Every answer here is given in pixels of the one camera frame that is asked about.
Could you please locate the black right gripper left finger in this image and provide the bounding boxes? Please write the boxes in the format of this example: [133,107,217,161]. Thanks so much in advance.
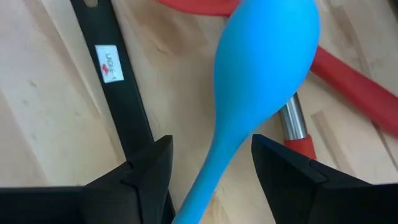
[0,135,175,224]

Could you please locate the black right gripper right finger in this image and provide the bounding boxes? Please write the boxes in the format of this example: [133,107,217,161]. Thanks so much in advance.
[251,133,398,224]

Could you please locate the steel utensil with red grip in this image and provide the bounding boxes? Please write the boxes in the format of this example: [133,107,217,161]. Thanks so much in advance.
[278,92,317,160]

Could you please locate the black utensil handle with label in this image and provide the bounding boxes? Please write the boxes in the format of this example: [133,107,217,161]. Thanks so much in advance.
[70,0,156,159]

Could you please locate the red long-handled utensil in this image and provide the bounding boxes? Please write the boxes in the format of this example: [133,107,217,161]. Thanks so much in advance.
[310,45,398,138]

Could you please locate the blue silicone spoon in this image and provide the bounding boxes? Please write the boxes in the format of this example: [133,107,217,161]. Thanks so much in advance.
[172,0,321,224]

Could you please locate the red slotted turner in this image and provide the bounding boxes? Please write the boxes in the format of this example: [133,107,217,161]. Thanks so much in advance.
[157,0,242,17]

